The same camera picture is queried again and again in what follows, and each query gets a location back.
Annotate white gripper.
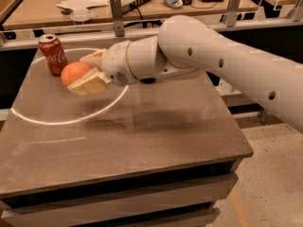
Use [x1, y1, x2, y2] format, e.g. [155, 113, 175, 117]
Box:
[67, 36, 166, 96]

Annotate orange fruit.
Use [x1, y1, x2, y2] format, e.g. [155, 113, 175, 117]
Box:
[61, 61, 91, 87]

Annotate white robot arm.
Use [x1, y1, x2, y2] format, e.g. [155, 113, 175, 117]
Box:
[80, 15, 303, 131]

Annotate red coke can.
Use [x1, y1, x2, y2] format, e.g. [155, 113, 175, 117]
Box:
[38, 34, 68, 76]

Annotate white round lid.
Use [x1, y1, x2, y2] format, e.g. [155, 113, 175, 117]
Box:
[70, 8, 92, 22]

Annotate white papers on desk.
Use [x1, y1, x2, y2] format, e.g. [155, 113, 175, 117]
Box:
[57, 0, 109, 9]

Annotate white power strip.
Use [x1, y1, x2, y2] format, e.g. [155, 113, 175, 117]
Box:
[121, 0, 151, 14]

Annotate wooden background desk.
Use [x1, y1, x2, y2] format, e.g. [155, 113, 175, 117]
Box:
[2, 0, 263, 30]

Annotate blue white packet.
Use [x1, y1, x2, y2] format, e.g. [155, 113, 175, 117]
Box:
[163, 0, 183, 8]

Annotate clear sanitizer bottle left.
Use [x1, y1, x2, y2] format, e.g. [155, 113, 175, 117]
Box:
[217, 79, 233, 95]

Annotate upper drawer front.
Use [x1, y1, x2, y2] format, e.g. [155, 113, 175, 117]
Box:
[3, 173, 238, 227]

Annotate drawer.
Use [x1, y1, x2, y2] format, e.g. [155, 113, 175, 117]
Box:
[3, 173, 238, 227]
[79, 207, 222, 227]

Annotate lower drawer front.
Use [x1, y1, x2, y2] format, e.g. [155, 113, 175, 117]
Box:
[79, 207, 222, 227]

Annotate grey metal post left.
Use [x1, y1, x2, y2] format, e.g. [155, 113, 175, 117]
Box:
[110, 0, 125, 37]

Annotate grey metal post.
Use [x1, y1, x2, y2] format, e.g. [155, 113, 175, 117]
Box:
[110, 0, 125, 37]
[224, 0, 241, 27]

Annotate grey metal post right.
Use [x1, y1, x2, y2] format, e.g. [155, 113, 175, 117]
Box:
[224, 0, 241, 27]

